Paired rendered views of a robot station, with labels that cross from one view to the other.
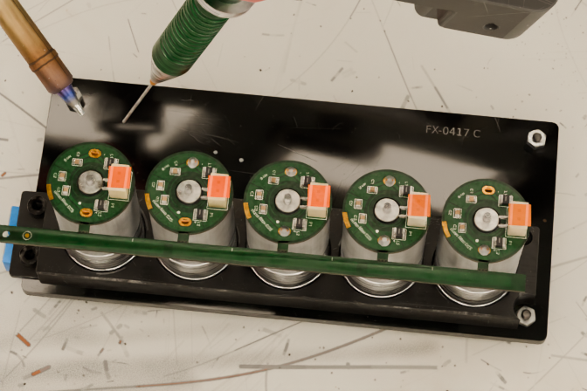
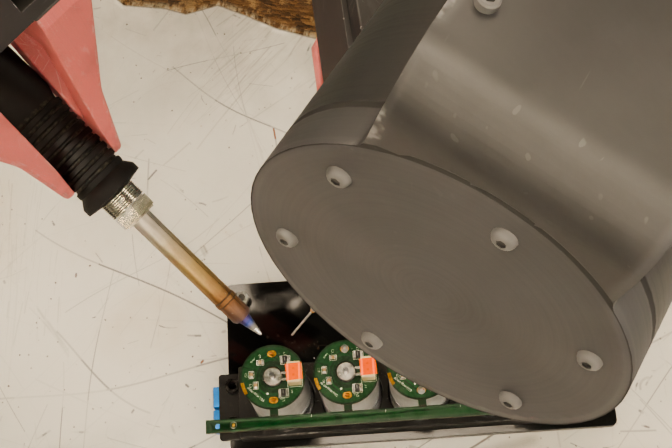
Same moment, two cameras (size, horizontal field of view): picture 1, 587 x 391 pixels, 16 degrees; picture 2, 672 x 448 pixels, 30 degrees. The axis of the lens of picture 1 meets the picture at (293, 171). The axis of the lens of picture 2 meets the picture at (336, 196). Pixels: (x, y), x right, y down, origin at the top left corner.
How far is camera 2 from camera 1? 11 cm
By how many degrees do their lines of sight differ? 0
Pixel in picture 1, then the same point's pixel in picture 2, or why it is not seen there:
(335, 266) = (464, 410)
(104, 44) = (257, 252)
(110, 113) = (271, 306)
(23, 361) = not seen: outside the picture
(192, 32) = not seen: hidden behind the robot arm
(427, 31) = not seen: hidden behind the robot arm
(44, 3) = (209, 229)
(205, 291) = (365, 430)
